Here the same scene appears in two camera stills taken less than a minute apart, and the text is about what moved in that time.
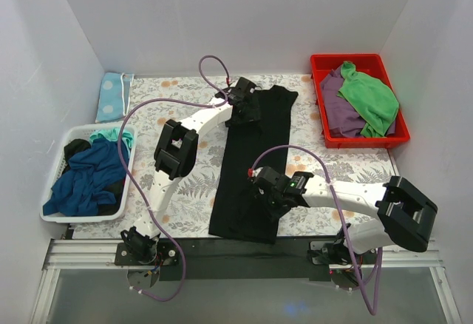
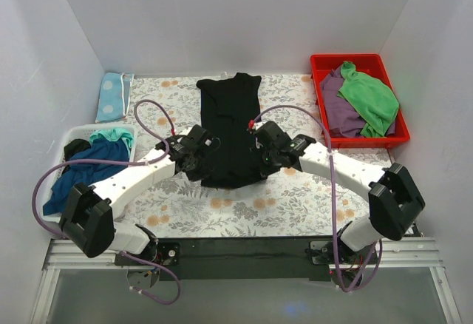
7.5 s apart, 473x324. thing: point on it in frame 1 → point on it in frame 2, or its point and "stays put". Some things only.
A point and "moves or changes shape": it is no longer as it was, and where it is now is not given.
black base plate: [202, 260] stays put
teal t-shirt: [112, 135] stays put
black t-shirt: [239, 209] moves or changes shape
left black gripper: [246, 112] → [206, 143]
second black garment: [72, 147] stays put
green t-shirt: [375, 102] stays put
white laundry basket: [83, 132] stays put
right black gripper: [267, 198] → [261, 146]
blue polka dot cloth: [114, 97] stays put
